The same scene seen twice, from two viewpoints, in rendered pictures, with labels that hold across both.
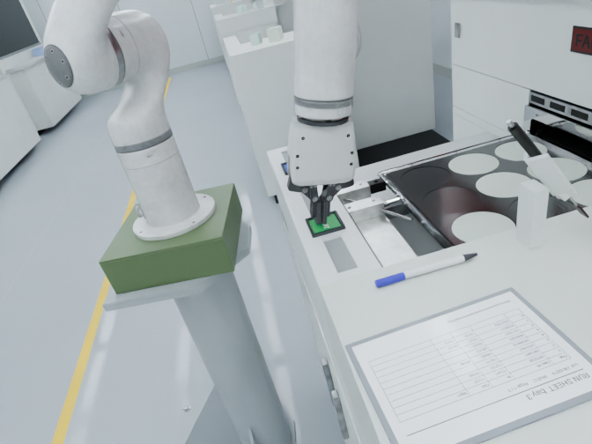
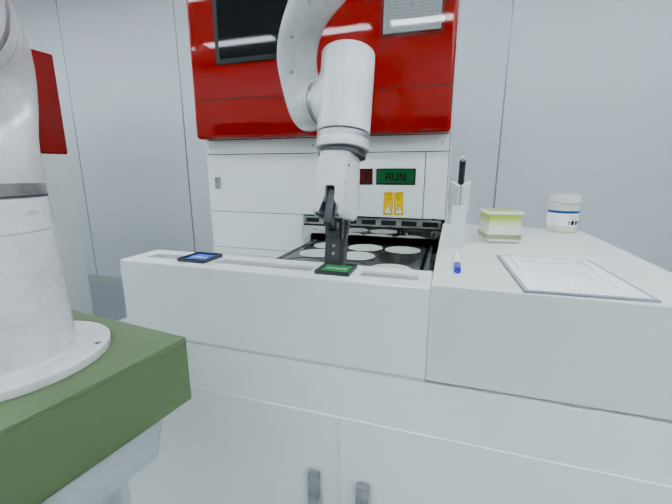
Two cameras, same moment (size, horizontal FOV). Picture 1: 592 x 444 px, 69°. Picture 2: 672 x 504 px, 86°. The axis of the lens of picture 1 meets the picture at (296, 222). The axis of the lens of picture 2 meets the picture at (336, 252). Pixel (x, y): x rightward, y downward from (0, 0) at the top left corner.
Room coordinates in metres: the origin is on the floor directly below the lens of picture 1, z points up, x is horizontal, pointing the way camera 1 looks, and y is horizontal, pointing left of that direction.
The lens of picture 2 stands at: (0.40, 0.48, 1.12)
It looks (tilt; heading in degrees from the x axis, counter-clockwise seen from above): 13 degrees down; 292
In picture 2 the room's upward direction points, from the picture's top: straight up
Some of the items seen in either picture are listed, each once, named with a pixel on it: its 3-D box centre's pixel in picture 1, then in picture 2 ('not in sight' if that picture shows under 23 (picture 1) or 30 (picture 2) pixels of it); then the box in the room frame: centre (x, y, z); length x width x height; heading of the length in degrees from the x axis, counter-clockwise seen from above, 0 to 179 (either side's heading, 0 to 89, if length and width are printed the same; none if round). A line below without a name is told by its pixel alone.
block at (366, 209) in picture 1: (362, 210); not in sight; (0.73, -0.13, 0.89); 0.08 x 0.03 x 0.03; 94
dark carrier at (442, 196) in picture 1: (504, 185); (356, 256); (0.69, -0.40, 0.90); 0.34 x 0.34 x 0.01; 4
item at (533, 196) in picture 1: (544, 194); (458, 213); (0.44, -0.31, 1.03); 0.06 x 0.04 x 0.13; 94
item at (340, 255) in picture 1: (314, 224); (268, 303); (0.73, -0.04, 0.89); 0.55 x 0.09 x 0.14; 4
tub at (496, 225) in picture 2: not in sight; (499, 225); (0.36, -0.40, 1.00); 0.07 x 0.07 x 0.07; 13
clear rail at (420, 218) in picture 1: (414, 211); not in sight; (0.68, -0.22, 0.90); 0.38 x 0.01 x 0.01; 4
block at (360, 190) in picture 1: (350, 192); not in sight; (0.81, -0.13, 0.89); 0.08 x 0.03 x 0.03; 94
